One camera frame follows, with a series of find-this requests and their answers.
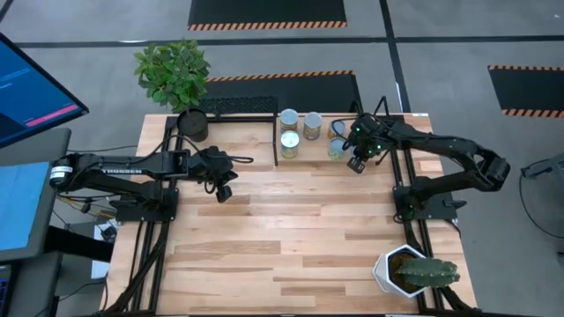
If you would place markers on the grey monitor pale blue screen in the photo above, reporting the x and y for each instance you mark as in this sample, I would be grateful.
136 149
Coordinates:
22 202

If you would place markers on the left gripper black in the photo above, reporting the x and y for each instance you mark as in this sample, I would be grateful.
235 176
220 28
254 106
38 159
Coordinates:
213 165

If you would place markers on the black perforated mat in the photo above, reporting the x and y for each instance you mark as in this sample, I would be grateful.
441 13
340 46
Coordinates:
238 105

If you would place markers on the tall can tomatoes label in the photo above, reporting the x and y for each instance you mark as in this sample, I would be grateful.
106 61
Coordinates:
288 116

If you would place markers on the tall can carrots label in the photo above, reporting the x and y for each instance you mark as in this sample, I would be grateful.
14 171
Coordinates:
289 141

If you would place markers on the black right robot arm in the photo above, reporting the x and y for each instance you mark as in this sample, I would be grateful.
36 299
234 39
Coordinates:
440 143

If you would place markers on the orange leopard spotted can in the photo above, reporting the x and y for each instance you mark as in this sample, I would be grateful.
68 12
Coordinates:
337 128

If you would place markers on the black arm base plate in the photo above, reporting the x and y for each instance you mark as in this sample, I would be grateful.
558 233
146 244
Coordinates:
440 209
132 213

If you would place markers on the black aluminium rail frame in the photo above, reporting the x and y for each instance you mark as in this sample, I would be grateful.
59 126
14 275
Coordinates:
247 118
395 180

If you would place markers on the black desk beam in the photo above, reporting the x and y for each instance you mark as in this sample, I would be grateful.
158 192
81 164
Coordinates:
79 244

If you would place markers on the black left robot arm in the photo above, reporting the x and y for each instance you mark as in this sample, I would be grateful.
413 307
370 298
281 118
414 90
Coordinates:
132 169

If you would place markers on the tall can peaches label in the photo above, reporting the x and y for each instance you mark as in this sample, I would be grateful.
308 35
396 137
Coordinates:
312 122

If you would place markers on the leafy plant in black pot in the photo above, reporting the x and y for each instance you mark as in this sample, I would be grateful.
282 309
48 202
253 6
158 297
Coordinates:
172 75

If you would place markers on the black frame shelf wooden board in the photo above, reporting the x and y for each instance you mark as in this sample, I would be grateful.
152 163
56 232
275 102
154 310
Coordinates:
276 141

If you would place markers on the black floor mat striped edge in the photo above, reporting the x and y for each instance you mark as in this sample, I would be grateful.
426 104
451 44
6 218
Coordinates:
529 90
264 11
308 94

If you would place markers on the black monitor blue screen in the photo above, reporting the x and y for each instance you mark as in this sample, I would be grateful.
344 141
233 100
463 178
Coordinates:
31 88

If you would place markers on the green polka dot can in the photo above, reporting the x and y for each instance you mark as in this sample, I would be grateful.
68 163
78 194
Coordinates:
336 149

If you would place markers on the cactus in white pot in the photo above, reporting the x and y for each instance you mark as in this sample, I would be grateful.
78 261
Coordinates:
423 273

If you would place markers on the white paper sheet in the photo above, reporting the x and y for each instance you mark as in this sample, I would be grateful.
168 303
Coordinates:
100 269

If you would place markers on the small black device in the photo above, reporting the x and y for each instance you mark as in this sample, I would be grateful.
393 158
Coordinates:
109 232

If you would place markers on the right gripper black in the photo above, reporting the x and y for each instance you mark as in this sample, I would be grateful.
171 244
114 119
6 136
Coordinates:
368 136

